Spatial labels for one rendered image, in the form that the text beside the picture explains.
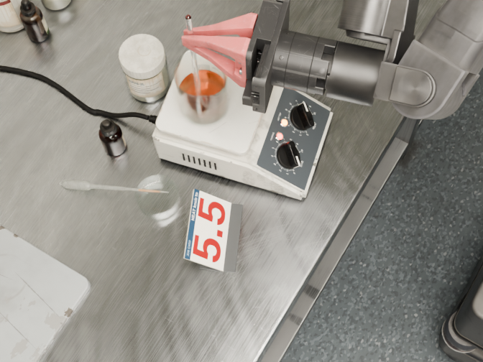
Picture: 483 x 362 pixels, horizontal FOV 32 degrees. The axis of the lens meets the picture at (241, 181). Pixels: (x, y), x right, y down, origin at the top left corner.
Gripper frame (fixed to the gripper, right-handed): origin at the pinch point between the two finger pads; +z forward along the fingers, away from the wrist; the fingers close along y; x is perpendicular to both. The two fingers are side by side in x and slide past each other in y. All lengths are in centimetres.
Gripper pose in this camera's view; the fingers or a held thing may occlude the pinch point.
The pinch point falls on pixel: (190, 39)
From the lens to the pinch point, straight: 86.7
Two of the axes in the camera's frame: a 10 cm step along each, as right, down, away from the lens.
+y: -2.6, 8.9, -3.7
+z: -9.7, -2.3, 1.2
